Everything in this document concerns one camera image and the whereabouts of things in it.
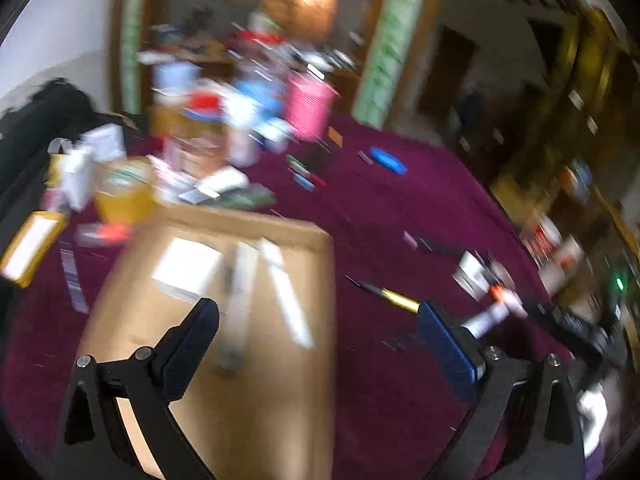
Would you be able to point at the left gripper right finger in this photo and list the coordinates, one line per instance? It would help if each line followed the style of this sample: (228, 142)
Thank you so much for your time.
(530, 402)

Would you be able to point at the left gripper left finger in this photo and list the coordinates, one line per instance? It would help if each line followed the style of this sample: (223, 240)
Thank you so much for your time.
(93, 442)

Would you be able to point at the small white charger cube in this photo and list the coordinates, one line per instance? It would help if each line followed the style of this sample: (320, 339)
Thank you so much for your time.
(473, 276)

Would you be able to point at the yellow black pen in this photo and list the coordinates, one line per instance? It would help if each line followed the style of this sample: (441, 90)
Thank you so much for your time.
(393, 297)

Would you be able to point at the black marker pink cap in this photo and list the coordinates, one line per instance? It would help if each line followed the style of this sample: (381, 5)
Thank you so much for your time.
(430, 247)

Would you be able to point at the white bottle orange cap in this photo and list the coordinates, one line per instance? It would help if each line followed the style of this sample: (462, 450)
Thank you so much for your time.
(509, 299)

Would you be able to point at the large white charger block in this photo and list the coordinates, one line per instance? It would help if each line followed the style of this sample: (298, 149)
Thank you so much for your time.
(186, 267)

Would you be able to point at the clear black gel pen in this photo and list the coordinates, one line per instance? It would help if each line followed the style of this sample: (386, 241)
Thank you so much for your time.
(236, 318)

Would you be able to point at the long white brush pen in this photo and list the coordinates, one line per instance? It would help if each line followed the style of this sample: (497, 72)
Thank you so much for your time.
(292, 312)

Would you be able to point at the white gloved right hand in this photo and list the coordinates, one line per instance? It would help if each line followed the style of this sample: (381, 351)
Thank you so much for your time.
(593, 413)

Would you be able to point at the brown cardboard box tray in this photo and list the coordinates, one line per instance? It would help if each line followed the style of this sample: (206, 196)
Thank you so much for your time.
(261, 404)

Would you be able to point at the yellow white flat box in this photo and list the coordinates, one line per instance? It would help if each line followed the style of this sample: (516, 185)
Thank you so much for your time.
(31, 243)

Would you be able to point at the clear red eraser case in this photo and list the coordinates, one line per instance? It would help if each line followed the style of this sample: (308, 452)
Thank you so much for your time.
(102, 234)

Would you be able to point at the purple velvet tablecloth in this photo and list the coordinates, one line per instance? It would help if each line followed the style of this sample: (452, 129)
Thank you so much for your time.
(394, 410)

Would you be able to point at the yellow packing tape roll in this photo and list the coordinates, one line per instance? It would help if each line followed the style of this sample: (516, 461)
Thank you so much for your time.
(125, 191)

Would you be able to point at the green pen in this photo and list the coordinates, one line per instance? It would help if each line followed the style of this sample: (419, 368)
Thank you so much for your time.
(254, 197)

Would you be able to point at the black marker red cap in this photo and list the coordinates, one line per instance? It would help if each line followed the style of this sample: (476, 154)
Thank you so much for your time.
(303, 176)

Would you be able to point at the black sofa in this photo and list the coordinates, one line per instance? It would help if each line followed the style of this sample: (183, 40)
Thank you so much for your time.
(56, 110)

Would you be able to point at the pink knitted bottle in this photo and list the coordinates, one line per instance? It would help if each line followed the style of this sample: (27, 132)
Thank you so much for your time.
(308, 106)

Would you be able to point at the bamboo painted pillar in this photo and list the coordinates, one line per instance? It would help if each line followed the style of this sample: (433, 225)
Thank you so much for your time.
(386, 57)

